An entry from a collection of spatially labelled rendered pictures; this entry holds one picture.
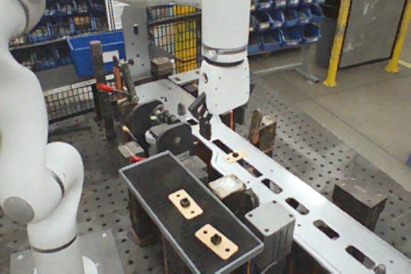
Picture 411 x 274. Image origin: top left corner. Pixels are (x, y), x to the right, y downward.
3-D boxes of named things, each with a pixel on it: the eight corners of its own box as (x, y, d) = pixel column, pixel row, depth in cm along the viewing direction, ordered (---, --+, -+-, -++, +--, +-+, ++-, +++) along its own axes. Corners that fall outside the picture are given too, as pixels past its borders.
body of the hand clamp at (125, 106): (147, 171, 159) (138, 101, 141) (132, 178, 156) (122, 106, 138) (140, 165, 164) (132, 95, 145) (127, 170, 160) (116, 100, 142)
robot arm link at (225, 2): (206, 31, 72) (198, 48, 64) (206, -40, 65) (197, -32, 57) (249, 34, 71) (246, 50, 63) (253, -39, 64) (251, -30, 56)
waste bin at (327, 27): (361, 67, 432) (376, 5, 394) (328, 74, 414) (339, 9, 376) (333, 52, 471) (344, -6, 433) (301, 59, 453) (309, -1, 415)
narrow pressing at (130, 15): (151, 75, 174) (145, 2, 156) (128, 81, 168) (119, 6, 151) (150, 74, 174) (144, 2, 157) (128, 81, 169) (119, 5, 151)
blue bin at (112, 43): (142, 64, 177) (139, 38, 170) (78, 77, 165) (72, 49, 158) (132, 53, 189) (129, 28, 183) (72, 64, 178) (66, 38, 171)
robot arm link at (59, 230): (19, 249, 92) (-1, 172, 80) (55, 202, 108) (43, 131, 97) (65, 256, 91) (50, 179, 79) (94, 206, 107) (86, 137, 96)
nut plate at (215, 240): (238, 248, 69) (238, 245, 68) (225, 260, 67) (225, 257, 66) (207, 224, 74) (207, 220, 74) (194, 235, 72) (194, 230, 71)
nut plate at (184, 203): (203, 213, 77) (203, 208, 76) (187, 220, 75) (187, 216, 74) (183, 190, 83) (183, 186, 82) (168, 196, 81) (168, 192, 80)
